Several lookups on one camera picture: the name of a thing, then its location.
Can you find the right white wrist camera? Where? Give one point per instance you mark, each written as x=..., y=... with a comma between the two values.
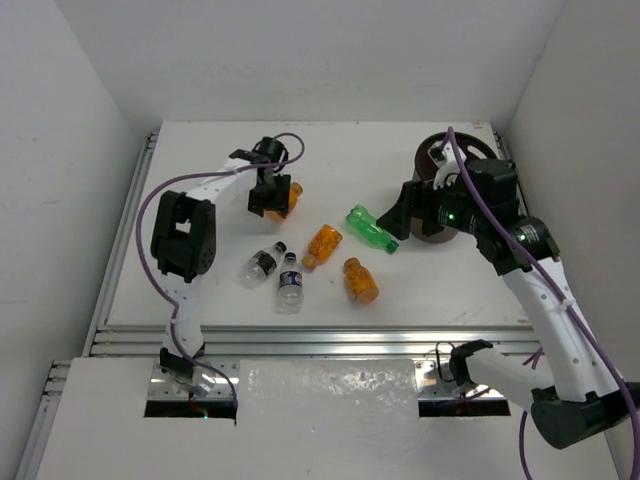
x=447, y=165

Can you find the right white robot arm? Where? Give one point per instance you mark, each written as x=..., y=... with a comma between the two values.
x=580, y=397

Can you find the clear pepsi water bottle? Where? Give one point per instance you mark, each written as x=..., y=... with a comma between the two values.
x=290, y=294

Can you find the clear bottle black label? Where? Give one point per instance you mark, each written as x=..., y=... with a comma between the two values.
x=262, y=264

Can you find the orange bottle front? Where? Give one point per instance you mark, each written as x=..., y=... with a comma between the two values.
x=360, y=284

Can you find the brown plastic bin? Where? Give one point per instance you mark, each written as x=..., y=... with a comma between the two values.
x=428, y=159

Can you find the green plastic bottle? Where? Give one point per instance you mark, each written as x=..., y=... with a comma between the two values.
x=364, y=225

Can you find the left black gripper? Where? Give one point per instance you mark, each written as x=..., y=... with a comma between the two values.
x=270, y=189

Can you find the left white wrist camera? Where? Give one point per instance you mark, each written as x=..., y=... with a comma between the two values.
x=240, y=158

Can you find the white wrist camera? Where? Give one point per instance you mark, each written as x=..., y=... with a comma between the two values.
x=240, y=158
x=447, y=165

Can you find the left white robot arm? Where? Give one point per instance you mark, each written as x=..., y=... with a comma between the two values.
x=176, y=237

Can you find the aluminium table frame rail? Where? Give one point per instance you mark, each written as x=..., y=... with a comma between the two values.
x=431, y=297

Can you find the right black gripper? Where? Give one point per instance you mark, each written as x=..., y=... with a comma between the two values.
x=397, y=217

